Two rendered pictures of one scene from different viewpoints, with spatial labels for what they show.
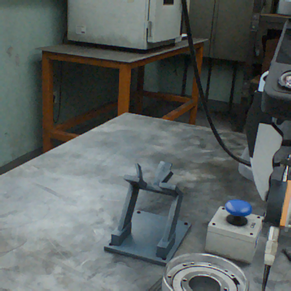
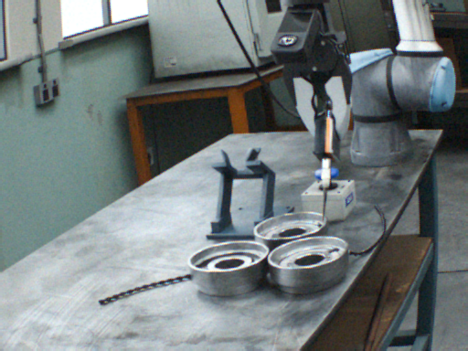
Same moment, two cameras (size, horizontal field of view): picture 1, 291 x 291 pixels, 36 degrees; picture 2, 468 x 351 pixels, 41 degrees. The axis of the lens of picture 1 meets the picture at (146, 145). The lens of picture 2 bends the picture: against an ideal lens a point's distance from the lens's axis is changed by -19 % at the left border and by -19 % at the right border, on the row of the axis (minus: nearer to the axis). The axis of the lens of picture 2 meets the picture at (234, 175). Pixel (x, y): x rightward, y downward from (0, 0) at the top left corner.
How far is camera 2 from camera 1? 0.52 m
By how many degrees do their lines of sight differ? 8
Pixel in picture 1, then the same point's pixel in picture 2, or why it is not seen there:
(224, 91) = not seen: hidden behind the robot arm
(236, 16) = (368, 15)
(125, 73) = (236, 100)
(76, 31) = (164, 65)
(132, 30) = (236, 47)
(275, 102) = (278, 55)
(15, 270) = (132, 258)
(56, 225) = (160, 231)
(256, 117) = (289, 74)
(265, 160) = (306, 105)
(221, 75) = not seen: hidden behind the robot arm
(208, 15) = (337, 17)
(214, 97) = not seen: hidden behind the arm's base
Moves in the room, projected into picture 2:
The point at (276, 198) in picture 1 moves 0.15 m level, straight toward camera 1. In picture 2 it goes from (320, 132) to (285, 165)
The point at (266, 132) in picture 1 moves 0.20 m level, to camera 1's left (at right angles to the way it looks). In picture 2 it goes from (300, 84) to (151, 105)
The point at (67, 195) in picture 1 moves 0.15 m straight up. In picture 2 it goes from (168, 210) to (154, 128)
